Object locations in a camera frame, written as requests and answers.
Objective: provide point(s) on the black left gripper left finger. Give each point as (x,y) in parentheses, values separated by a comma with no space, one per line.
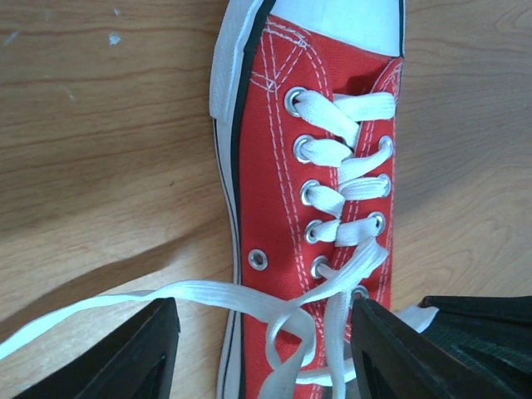
(136,360)

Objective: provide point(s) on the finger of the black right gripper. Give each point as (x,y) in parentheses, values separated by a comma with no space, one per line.
(490,335)

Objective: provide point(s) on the white shoelace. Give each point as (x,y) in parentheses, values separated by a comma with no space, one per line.
(305,335)

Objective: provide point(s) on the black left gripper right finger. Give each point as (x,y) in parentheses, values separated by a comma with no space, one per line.
(392,360)

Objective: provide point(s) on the red canvas sneaker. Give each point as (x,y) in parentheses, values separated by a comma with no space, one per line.
(263,50)

